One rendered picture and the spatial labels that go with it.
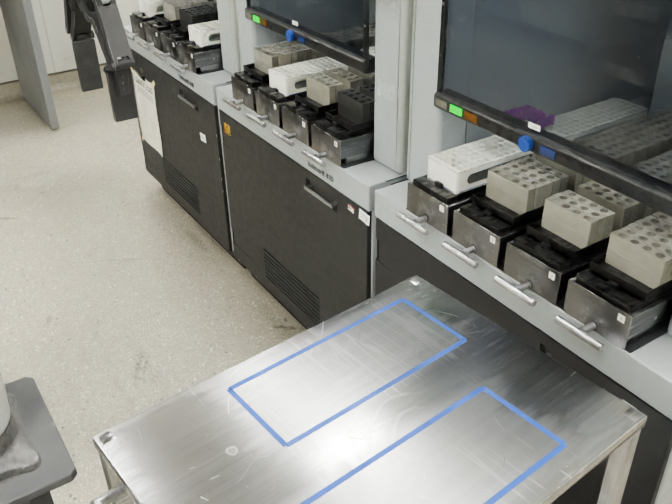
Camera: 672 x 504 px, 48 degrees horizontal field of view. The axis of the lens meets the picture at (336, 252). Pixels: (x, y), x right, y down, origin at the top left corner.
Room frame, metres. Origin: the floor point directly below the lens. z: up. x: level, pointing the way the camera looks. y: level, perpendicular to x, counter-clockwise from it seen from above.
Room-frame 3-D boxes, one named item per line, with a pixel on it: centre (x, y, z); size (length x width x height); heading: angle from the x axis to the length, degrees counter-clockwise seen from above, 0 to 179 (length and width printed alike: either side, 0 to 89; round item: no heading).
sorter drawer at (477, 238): (1.46, -0.55, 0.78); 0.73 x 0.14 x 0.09; 123
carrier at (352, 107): (1.80, -0.05, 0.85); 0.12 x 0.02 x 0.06; 33
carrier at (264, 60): (2.18, 0.20, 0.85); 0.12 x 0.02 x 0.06; 33
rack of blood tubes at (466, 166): (1.52, -0.35, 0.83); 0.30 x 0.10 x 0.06; 123
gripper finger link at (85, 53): (1.03, 0.34, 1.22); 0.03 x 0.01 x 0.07; 123
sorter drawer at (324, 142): (1.93, -0.25, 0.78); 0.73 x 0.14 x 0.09; 123
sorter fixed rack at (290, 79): (2.11, 0.03, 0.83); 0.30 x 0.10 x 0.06; 123
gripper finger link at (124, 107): (0.92, 0.27, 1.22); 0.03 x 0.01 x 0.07; 123
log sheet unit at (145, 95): (2.88, 0.76, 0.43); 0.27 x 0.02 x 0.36; 33
